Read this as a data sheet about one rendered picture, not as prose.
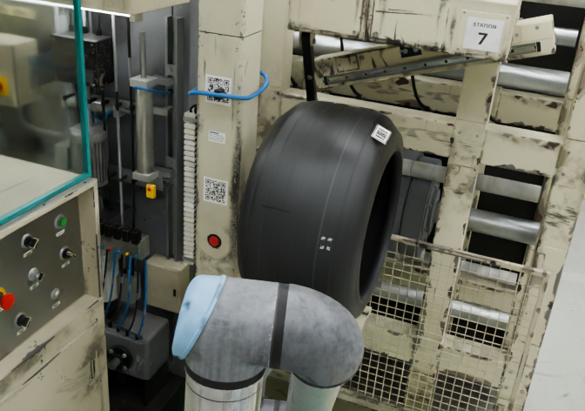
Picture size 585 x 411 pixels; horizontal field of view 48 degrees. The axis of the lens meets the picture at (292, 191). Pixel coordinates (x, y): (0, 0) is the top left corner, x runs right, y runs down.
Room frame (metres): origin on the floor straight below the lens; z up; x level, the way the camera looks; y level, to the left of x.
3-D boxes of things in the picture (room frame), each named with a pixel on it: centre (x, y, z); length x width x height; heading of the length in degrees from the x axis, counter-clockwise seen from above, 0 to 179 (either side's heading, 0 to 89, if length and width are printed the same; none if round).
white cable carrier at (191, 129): (1.72, 0.28, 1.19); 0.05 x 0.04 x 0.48; 161
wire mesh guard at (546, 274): (1.89, -0.38, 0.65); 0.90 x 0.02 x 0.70; 71
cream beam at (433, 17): (1.89, -0.27, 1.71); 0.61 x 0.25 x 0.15; 71
